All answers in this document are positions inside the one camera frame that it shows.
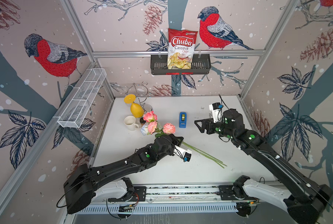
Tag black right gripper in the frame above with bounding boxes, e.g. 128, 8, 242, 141
194, 117, 235, 141

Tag pink flower bouquet green stems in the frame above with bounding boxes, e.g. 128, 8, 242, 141
141, 111, 227, 169

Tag blue tape dispenser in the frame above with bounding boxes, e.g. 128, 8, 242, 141
179, 112, 187, 128

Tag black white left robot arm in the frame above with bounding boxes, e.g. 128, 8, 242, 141
64, 134, 184, 214

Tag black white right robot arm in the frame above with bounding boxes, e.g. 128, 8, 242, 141
194, 109, 333, 224

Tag brown spice jar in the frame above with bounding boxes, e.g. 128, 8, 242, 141
139, 118, 147, 126

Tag white ceramic mug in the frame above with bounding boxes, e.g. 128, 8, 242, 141
124, 116, 140, 131

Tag yellow plastic wine glass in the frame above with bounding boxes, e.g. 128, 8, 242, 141
124, 94, 144, 118

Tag Chuba cassava chips bag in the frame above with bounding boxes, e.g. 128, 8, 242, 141
167, 29, 198, 69

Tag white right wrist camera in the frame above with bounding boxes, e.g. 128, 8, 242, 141
209, 102, 223, 123

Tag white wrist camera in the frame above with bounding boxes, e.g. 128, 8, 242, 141
209, 102, 223, 123
174, 146, 192, 162

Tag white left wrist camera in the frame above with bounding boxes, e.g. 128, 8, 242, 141
174, 146, 192, 162

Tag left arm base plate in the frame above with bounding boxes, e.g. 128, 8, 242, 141
107, 186, 147, 203

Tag chrome wire glass rack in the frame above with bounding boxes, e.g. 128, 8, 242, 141
126, 81, 153, 113

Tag black wire wall basket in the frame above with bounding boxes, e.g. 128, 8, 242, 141
151, 53, 211, 75

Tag aluminium front rail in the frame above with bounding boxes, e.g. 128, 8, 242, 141
67, 183, 299, 203

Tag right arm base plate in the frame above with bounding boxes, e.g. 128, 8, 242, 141
218, 185, 257, 201

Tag white mesh wall shelf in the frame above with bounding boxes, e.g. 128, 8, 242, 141
57, 68, 106, 128

